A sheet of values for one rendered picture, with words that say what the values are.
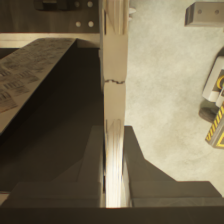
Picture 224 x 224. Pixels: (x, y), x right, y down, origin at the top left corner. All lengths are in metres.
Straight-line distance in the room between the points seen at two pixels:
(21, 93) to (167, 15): 0.91
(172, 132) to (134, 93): 0.44
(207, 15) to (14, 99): 0.35
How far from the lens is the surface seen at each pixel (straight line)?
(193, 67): 1.19
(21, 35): 0.97
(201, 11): 0.28
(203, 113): 1.21
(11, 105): 0.34
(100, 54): 0.21
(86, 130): 0.28
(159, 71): 1.11
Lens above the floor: 1.04
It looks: 64 degrees down
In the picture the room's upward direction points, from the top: 178 degrees clockwise
